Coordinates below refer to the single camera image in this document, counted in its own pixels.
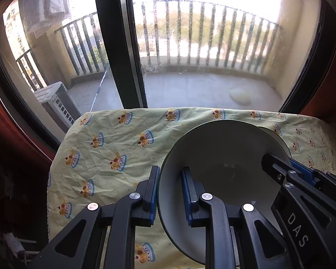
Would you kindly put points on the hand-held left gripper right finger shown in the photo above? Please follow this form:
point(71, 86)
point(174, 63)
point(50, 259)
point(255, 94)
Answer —
point(187, 199)

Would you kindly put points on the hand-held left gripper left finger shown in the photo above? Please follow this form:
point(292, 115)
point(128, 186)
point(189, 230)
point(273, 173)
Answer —
point(154, 201)

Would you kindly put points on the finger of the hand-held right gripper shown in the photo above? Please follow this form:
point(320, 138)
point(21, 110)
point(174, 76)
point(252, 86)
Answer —
point(302, 171)
point(274, 168)

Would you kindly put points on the large dark rimmed bowl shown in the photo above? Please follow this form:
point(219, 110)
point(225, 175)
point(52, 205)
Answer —
point(224, 151)

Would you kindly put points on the yellow printed tablecloth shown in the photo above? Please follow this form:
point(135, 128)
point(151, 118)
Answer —
point(106, 134)

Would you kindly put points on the red curtain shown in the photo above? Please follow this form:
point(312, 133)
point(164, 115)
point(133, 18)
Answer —
point(334, 84)
point(8, 129)

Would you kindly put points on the thin white pole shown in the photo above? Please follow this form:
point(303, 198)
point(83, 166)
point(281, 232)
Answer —
point(98, 91)

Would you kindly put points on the outdoor air conditioner unit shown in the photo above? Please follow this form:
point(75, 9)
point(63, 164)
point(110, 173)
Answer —
point(58, 103)

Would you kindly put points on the balcony railing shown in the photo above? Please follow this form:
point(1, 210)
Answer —
point(184, 1)

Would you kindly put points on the hanging white cloth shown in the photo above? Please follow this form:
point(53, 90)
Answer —
point(44, 5)

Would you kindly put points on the black window frame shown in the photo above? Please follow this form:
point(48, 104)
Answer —
point(114, 33)

